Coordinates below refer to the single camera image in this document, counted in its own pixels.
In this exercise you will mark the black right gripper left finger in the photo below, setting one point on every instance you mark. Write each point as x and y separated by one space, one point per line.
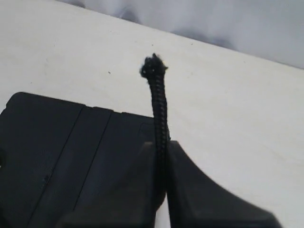
131 202

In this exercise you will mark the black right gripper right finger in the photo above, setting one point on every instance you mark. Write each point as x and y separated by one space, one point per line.
196 201

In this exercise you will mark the black plastic carrying case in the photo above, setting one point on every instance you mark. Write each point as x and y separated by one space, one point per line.
57 156

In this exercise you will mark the white backdrop curtain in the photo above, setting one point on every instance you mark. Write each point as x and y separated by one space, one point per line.
271 29

